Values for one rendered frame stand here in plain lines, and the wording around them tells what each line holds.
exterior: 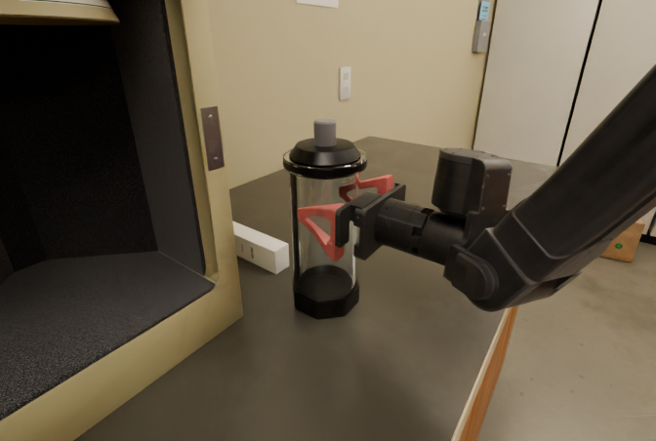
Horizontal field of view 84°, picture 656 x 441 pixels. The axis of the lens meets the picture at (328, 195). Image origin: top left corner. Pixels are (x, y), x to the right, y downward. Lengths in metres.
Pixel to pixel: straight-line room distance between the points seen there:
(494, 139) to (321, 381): 2.86
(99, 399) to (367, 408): 0.27
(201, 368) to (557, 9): 2.94
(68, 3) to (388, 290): 0.51
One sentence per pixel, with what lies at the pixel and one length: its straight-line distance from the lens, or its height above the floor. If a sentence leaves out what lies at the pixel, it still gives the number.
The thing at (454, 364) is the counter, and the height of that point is 0.94.
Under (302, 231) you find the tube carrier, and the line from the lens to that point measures 0.47.
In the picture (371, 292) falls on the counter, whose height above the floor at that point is 0.94.
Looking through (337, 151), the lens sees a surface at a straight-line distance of 0.43.
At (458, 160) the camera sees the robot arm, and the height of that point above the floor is 1.19.
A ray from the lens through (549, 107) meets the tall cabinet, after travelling 3.09.
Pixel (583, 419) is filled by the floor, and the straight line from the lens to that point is 1.86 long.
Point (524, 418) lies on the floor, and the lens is 1.76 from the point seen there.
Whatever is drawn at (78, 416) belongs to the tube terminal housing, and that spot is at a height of 0.96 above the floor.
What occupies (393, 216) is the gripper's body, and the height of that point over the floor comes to 1.12.
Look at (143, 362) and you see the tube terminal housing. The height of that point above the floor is 0.98.
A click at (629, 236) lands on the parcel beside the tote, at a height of 0.18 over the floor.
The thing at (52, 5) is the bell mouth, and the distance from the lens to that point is 0.38.
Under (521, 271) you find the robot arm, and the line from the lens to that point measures 0.33.
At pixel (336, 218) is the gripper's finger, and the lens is 0.39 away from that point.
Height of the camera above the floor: 1.30
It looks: 23 degrees down
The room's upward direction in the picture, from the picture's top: straight up
